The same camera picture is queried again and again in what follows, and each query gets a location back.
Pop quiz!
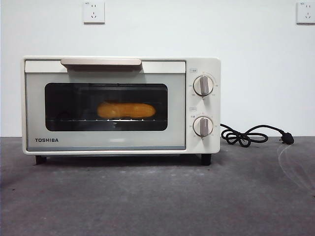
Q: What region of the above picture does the metal wire oven rack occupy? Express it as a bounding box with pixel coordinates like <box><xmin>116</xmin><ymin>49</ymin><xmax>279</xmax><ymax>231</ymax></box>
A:
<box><xmin>46</xmin><ymin>118</ymin><xmax>168</xmax><ymax>122</ymax></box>

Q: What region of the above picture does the white wall socket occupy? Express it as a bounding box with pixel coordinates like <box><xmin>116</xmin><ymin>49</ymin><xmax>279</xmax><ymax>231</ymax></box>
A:
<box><xmin>296</xmin><ymin>1</ymin><xmax>315</xmax><ymax>25</ymax></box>
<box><xmin>83</xmin><ymin>0</ymin><xmax>105</xmax><ymax>25</ymax></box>

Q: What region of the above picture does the black power cord with plug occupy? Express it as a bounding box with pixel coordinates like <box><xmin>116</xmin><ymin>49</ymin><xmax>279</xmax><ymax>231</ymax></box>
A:
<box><xmin>220</xmin><ymin>122</ymin><xmax>295</xmax><ymax>148</ymax></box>

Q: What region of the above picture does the cream Toshiba toaster oven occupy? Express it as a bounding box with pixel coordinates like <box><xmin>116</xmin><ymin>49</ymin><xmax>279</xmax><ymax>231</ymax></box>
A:
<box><xmin>22</xmin><ymin>56</ymin><xmax>221</xmax><ymax>166</ymax></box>

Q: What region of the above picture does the yellow corn cob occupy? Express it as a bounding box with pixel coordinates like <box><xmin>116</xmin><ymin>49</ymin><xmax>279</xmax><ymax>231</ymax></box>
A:
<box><xmin>96</xmin><ymin>102</ymin><xmax>156</xmax><ymax>118</ymax></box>

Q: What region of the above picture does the oven timer knob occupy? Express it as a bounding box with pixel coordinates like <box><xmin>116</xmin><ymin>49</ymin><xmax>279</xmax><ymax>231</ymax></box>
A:
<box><xmin>193</xmin><ymin>117</ymin><xmax>214</xmax><ymax>138</ymax></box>

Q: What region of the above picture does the glass oven door with handle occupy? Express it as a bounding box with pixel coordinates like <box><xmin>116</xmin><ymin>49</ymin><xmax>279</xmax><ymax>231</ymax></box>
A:
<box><xmin>24</xmin><ymin>58</ymin><xmax>187</xmax><ymax>151</ymax></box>

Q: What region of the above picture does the oven temperature knob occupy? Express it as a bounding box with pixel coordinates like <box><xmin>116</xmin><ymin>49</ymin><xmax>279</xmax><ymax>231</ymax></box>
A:
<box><xmin>193</xmin><ymin>75</ymin><xmax>214</xmax><ymax>96</ymax></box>

